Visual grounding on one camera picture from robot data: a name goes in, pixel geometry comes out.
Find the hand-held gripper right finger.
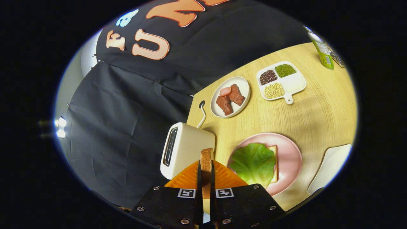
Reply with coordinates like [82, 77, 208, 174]
[210, 160, 286, 229]

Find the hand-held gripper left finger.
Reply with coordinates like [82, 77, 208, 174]
[130, 160, 204, 229]

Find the green lettuce leaf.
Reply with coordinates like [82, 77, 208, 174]
[229, 143, 276, 189]

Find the plain bread slice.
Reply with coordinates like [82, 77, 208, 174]
[200, 148, 214, 199]

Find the bread slice under ham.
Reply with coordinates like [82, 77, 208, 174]
[266, 145, 279, 184]

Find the white toaster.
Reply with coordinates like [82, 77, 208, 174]
[160, 122, 216, 180]

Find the pink round plate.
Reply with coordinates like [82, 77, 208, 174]
[227, 133, 303, 197]

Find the brown meat piece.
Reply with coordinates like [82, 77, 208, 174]
[216, 95, 234, 116]
[228, 84, 245, 106]

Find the white rounded square plate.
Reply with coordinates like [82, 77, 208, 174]
[307, 144, 353, 195]

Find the black backdrop cloth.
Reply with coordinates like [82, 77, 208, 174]
[60, 0, 314, 210]

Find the round white plate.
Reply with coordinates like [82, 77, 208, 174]
[210, 76, 251, 118]

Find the pile of yellow soybeans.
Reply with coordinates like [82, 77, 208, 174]
[264, 82, 285, 99]

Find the pile of dark beans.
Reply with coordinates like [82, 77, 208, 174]
[259, 69, 278, 86]

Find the divided white dish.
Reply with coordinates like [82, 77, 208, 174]
[256, 61, 307, 105]

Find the bright studio lamp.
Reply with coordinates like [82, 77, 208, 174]
[54, 116, 68, 139]

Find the pile of green beans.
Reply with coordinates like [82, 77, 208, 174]
[275, 64, 297, 78]

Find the green label metal bottle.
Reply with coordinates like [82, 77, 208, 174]
[305, 26, 335, 70]

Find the white toaster cable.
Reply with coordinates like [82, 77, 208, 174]
[197, 101, 207, 129]

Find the metal wire cutlery holder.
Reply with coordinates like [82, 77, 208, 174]
[328, 45, 345, 68]

